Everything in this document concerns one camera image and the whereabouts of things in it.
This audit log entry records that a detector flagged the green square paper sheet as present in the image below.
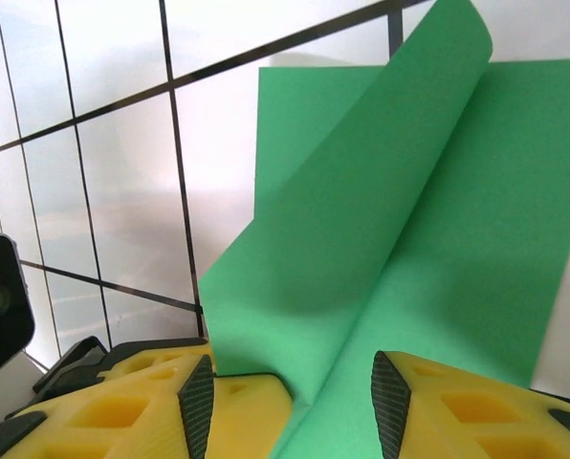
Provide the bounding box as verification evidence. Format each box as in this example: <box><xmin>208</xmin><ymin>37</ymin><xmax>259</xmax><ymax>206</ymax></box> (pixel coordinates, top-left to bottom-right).
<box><xmin>197</xmin><ymin>0</ymin><xmax>570</xmax><ymax>459</ymax></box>

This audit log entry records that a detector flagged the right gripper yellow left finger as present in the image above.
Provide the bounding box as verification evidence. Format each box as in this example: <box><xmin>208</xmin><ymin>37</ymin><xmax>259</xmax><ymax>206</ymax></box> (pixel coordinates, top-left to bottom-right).
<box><xmin>5</xmin><ymin>356</ymin><xmax>217</xmax><ymax>459</ymax></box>

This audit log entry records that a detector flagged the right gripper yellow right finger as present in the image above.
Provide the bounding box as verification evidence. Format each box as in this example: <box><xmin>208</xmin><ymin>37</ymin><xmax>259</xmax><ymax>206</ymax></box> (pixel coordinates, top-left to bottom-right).
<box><xmin>370</xmin><ymin>350</ymin><xmax>570</xmax><ymax>459</ymax></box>

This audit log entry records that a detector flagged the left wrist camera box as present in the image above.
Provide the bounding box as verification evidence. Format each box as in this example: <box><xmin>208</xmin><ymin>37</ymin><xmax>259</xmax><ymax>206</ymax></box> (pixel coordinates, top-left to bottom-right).
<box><xmin>0</xmin><ymin>232</ymin><xmax>50</xmax><ymax>422</ymax></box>

